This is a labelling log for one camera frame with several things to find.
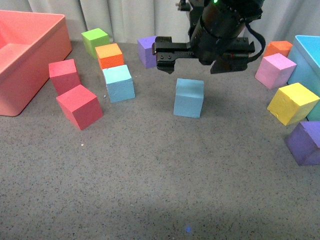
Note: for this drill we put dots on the orange foam block right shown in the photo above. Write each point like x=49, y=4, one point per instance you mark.
x=283, y=47

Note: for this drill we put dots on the red foam block front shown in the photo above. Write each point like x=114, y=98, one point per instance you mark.
x=80, y=106

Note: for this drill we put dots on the red plastic bin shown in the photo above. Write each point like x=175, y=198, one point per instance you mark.
x=29, y=42

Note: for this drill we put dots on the light blue block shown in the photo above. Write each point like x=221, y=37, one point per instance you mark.
x=119, y=83
x=189, y=97

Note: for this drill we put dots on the red foam block rear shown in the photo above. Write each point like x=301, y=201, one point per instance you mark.
x=64, y=75

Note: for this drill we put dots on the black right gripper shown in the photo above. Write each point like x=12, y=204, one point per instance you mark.
x=229, y=55

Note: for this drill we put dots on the orange foam block left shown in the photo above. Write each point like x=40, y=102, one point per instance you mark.
x=109, y=56

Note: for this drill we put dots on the green foam block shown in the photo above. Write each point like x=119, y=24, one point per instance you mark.
x=94, y=38

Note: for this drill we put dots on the light blue plastic bin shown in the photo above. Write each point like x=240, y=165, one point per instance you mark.
x=305, y=52

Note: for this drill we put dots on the grey curtain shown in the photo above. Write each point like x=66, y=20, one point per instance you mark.
x=126, y=21

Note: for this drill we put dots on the orange foam block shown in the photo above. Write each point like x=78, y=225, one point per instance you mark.
x=283, y=47
x=109, y=56

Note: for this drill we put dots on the red foam block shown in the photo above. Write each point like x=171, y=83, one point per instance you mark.
x=80, y=106
x=64, y=75

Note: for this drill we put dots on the purple foam block front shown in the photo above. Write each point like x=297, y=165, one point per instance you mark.
x=304, y=143

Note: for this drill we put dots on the purple foam block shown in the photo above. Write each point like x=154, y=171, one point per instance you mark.
x=145, y=51
x=304, y=143

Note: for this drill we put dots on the yellow foam block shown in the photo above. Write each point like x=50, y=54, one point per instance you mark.
x=292, y=103

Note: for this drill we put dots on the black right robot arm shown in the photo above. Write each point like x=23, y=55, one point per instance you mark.
x=219, y=33

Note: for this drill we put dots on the purple foam block back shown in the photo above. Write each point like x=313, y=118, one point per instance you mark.
x=145, y=51

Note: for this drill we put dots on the pink foam block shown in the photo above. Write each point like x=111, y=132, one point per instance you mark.
x=275, y=70

